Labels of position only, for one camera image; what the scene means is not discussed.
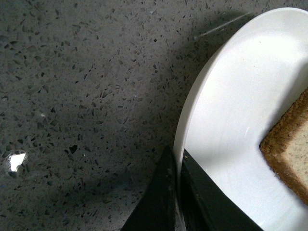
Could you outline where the brown bread slice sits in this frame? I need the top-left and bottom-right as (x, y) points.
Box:
(259, 90), (308, 205)

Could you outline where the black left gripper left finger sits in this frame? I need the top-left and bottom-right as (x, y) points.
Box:
(121, 146), (177, 231)

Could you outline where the white round plate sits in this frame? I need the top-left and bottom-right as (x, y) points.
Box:
(173, 8), (308, 231)

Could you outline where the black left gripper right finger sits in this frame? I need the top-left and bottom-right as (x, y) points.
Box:
(180, 151), (262, 231)

